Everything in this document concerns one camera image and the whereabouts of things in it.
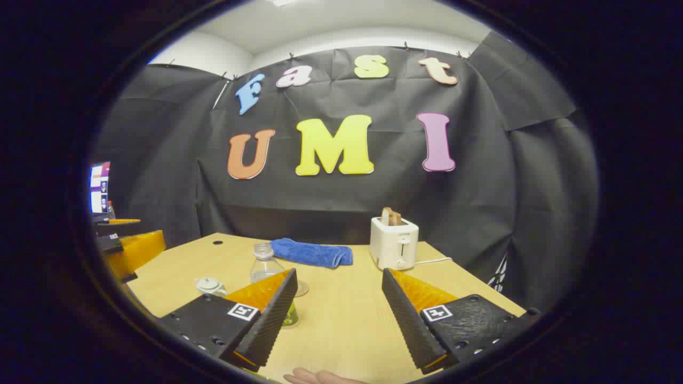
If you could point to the white floral ceramic teacup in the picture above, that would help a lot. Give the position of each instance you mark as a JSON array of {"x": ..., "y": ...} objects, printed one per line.
[{"x": 213, "y": 292}]

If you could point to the white ceramic teacup lid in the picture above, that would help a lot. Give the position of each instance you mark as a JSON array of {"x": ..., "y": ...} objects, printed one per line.
[{"x": 209, "y": 282}]

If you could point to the white toaster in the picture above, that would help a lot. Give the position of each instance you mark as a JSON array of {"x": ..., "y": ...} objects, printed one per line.
[{"x": 392, "y": 245}]

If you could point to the round woven coaster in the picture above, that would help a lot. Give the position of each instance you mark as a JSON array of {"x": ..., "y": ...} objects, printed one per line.
[{"x": 303, "y": 289}]

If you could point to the black backdrop cloth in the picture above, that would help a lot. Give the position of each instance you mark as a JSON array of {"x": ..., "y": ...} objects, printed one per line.
[{"x": 373, "y": 202}]

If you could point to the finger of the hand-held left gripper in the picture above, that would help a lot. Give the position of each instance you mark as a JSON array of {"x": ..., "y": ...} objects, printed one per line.
[
  {"x": 110, "y": 245},
  {"x": 114, "y": 228}
]

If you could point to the small red-capped bottle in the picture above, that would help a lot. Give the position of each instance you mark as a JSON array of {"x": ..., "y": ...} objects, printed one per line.
[{"x": 110, "y": 210}]

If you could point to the blue folded towel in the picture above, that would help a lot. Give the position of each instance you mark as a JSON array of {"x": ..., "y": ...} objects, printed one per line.
[{"x": 312, "y": 252}]

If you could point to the toasted bread slice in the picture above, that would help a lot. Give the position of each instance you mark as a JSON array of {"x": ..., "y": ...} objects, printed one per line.
[
  {"x": 397, "y": 218},
  {"x": 386, "y": 216}
]

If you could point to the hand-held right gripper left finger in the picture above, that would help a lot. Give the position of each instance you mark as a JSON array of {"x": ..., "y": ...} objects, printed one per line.
[{"x": 272, "y": 320}]

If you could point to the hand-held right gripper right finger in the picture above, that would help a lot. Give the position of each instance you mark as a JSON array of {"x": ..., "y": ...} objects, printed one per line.
[{"x": 408, "y": 325}]

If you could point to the clear green-label water bottle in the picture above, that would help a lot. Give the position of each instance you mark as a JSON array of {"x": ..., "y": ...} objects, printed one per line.
[{"x": 264, "y": 266}]

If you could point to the computer monitor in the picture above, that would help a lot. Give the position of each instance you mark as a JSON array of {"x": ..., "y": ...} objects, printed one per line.
[{"x": 100, "y": 186}]

